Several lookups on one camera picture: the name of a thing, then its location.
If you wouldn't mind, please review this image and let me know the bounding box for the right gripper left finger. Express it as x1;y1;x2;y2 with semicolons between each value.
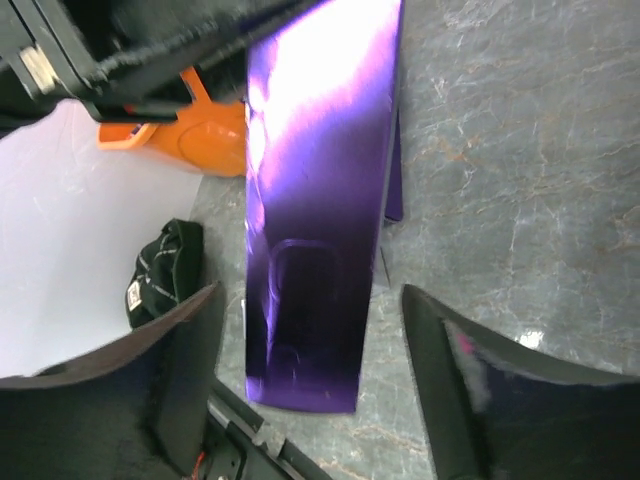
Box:
1;284;225;479

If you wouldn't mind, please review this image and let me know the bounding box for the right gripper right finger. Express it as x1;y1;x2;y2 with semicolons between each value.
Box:
401;285;639;479

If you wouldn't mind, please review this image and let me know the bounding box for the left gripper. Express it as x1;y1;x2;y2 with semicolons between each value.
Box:
0;0;251;126

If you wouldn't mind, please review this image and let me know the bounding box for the holographic purple toothpaste box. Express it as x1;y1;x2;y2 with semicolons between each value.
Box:
245;0;404;414

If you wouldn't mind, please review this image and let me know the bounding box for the orange plastic basket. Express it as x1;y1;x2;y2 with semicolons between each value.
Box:
97;68;246;178

